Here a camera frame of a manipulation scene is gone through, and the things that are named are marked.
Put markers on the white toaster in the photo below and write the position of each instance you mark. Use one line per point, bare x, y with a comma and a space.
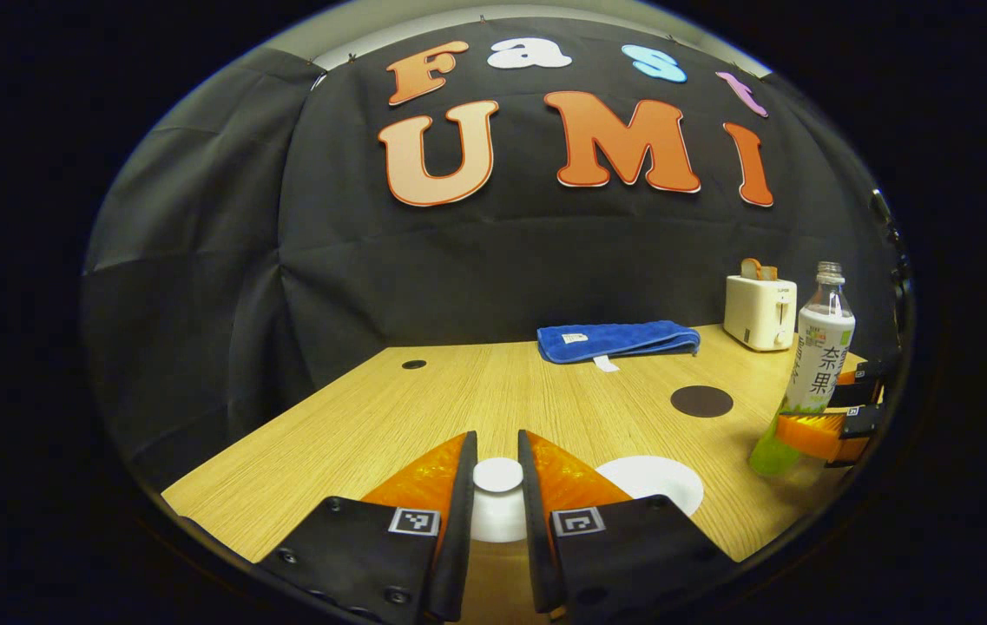
758, 312

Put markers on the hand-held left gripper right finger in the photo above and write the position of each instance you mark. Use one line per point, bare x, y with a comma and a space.
532, 529

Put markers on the bread slice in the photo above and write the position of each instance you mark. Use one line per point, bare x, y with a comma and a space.
758, 270

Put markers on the white teacup lid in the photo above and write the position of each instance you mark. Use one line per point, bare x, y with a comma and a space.
497, 512

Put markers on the clear water bottle white label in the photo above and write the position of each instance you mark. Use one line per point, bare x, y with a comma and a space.
823, 365

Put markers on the blue towel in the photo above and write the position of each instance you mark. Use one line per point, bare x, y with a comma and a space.
615, 338

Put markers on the dark round coaster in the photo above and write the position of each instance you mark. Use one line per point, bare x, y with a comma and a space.
701, 402

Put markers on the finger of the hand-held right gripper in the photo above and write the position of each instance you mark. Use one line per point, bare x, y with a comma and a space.
810, 436
865, 375

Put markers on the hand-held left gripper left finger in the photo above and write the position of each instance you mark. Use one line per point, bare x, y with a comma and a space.
458, 521

